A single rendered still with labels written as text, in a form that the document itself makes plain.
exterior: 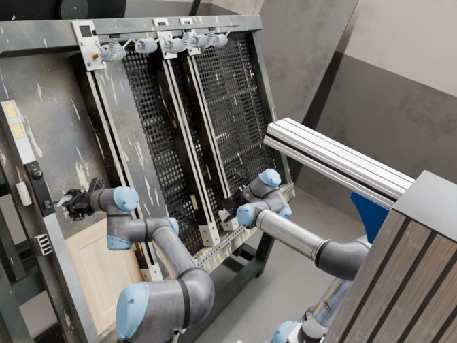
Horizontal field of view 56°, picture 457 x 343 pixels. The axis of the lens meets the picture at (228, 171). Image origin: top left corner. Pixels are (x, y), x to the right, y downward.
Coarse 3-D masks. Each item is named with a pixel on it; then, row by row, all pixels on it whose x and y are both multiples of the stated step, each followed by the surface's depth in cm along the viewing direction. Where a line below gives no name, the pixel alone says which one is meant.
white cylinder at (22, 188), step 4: (16, 184) 148; (20, 184) 148; (24, 184) 149; (20, 188) 148; (24, 188) 149; (20, 192) 148; (24, 192) 149; (28, 192) 150; (20, 196) 149; (24, 196) 149; (28, 196) 150; (24, 200) 149; (28, 200) 150; (24, 204) 149; (28, 204) 150
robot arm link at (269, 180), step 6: (264, 174) 159; (270, 174) 158; (276, 174) 161; (258, 180) 160; (264, 180) 158; (270, 180) 157; (276, 180) 158; (252, 186) 163; (258, 186) 160; (264, 186) 159; (270, 186) 158; (276, 186) 159; (252, 192) 163; (258, 192) 161; (264, 192) 159; (258, 198) 164
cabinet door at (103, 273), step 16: (96, 224) 174; (80, 240) 167; (96, 240) 173; (80, 256) 166; (96, 256) 172; (112, 256) 179; (128, 256) 186; (80, 272) 165; (96, 272) 172; (112, 272) 178; (128, 272) 185; (96, 288) 171; (112, 288) 178; (96, 304) 170; (112, 304) 177; (96, 320) 169; (112, 320) 176
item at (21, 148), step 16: (0, 112) 146; (16, 112) 148; (16, 144) 147; (16, 160) 150; (32, 160) 151; (32, 192) 151; (48, 224) 154; (64, 240) 159; (64, 256) 158; (64, 272) 157; (64, 288) 160; (80, 288) 162; (80, 304) 162; (80, 320) 161; (80, 336) 164; (96, 336) 166
